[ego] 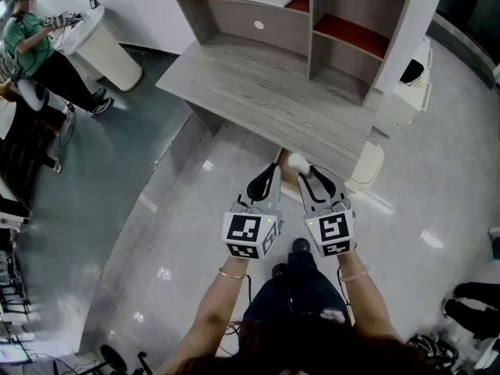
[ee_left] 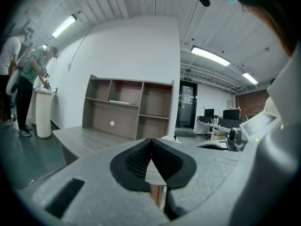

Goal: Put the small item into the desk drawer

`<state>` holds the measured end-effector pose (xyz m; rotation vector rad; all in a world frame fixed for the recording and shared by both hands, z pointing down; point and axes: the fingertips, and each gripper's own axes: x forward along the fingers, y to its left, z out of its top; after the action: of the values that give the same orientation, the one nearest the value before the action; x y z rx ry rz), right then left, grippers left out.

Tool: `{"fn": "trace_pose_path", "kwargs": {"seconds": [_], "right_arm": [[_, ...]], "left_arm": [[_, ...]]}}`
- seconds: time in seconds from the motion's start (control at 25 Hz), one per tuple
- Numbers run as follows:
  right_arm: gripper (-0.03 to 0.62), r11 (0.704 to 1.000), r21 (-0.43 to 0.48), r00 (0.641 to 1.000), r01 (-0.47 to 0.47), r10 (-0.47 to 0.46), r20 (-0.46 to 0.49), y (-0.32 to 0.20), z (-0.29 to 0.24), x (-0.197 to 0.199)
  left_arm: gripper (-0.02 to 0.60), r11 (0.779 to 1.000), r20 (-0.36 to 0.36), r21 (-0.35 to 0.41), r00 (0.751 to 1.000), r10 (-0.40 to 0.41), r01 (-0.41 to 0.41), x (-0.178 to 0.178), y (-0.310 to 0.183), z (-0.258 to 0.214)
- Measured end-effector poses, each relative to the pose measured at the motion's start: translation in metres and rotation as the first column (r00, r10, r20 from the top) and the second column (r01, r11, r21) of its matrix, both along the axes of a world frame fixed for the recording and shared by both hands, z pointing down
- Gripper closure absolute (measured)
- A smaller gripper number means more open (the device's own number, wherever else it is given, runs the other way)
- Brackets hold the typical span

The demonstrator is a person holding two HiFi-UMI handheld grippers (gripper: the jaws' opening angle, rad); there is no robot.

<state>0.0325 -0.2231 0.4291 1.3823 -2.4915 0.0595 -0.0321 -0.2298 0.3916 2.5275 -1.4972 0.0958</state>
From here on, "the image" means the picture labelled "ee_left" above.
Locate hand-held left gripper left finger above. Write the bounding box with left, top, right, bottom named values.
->
left=17, top=138, right=170, bottom=226

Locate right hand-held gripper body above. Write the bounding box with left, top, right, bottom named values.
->
left=227, top=50, right=301, bottom=226

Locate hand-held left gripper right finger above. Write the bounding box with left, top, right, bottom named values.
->
left=150, top=138, right=243, bottom=226

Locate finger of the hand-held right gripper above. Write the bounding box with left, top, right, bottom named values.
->
left=196, top=141, right=228, bottom=151

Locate wooden desk drawer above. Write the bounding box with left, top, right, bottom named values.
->
left=149, top=184, right=167, bottom=208

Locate white office desk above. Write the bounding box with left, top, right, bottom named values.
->
left=196, top=120, right=232, bottom=137

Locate grey wooden desk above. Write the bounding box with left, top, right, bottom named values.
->
left=52, top=125, right=166, bottom=186

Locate dark glass door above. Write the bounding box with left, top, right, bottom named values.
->
left=175, top=81, right=198, bottom=129

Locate grey wooden shelf hutch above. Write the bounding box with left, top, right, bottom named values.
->
left=81, top=74, right=175, bottom=141

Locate long ceiling light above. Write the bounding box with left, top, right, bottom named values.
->
left=51, top=13, right=78, bottom=38
left=242, top=72, right=259, bottom=85
left=190, top=45, right=231, bottom=67

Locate grey fisheye camera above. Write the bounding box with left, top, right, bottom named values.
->
left=225, top=127, right=247, bottom=152

